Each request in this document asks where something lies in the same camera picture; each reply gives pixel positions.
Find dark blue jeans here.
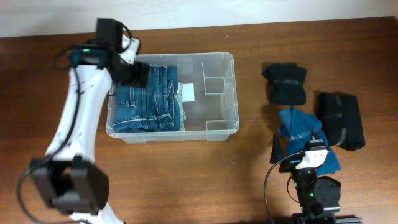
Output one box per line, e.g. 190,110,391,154
113,65,181,133

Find light blue jeans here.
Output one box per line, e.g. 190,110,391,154
176,82,186,131

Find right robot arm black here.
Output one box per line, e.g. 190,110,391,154
264,130,363,224

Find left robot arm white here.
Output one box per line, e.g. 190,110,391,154
16,18,149,223

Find blue folded cloth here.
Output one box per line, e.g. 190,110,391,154
279,106,341,175

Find large black folded cloth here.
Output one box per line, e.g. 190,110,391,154
318,92,366,151

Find small black folded cloth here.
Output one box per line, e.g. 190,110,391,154
262,62,307,106

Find white label in bin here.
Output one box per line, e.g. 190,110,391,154
182,83,195,103

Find clear plastic storage bin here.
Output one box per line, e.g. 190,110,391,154
106,52,239,144

